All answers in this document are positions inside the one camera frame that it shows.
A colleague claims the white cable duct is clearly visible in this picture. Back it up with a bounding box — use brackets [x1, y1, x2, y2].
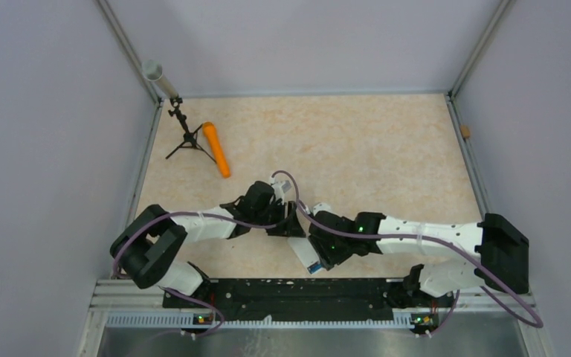
[106, 312, 415, 329]

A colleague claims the white remote control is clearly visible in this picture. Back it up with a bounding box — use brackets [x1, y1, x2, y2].
[287, 237, 323, 272]

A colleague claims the small cork piece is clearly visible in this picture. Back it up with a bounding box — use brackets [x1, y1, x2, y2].
[459, 125, 471, 139]

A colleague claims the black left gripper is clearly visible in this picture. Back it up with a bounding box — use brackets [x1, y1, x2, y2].
[253, 200, 306, 238]

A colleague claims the grey tube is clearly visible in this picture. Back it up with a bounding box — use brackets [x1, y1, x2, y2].
[141, 59, 179, 99]

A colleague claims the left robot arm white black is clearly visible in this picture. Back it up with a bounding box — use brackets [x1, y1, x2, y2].
[109, 181, 306, 308]

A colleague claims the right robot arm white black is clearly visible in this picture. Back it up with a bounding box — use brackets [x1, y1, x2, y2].
[308, 210, 529, 306]

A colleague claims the blue AA battery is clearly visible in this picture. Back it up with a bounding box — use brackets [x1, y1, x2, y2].
[307, 264, 323, 274]

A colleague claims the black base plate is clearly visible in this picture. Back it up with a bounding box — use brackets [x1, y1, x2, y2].
[162, 277, 457, 322]

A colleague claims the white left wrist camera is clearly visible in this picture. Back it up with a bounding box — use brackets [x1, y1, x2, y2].
[269, 177, 292, 202]

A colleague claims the black mini tripod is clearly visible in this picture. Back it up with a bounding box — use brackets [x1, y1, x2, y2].
[165, 97, 216, 162]

